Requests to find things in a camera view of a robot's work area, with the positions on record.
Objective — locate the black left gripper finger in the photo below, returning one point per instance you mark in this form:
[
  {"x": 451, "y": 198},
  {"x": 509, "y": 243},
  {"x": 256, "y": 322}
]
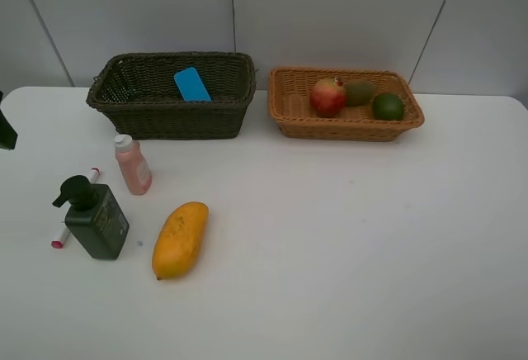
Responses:
[{"x": 8, "y": 136}]

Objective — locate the blue board eraser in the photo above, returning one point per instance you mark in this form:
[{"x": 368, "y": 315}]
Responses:
[{"x": 190, "y": 86}]

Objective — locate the red green pomegranate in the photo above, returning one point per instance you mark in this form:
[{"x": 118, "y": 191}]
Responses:
[{"x": 328, "y": 97}]

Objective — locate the brown kiwi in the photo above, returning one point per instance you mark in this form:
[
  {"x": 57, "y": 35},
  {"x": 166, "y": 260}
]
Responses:
[{"x": 359, "y": 92}]

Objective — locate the green lime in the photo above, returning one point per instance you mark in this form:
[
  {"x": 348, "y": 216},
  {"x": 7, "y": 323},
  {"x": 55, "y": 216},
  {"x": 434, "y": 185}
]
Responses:
[{"x": 387, "y": 107}]

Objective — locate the white marker red caps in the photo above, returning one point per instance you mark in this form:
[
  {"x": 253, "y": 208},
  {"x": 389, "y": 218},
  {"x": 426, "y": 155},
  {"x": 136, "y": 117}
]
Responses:
[{"x": 61, "y": 236}]

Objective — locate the dark green pump bottle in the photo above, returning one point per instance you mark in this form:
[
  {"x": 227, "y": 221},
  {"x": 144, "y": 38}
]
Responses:
[{"x": 94, "y": 217}]

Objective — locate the pink bottle white cap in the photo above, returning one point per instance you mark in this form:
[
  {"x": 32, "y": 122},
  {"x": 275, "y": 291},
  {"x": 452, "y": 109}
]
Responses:
[{"x": 133, "y": 166}]

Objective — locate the dark brown wicker basket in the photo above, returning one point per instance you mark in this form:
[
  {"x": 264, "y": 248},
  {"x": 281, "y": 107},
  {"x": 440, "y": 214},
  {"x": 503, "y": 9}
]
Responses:
[{"x": 137, "y": 92}]

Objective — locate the yellow mango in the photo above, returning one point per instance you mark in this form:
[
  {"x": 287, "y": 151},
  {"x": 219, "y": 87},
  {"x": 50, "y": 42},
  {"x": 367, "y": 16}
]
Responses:
[{"x": 180, "y": 240}]

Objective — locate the orange wicker basket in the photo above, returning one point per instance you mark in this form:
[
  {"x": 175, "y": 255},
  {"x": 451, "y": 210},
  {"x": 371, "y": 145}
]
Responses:
[{"x": 288, "y": 105}]

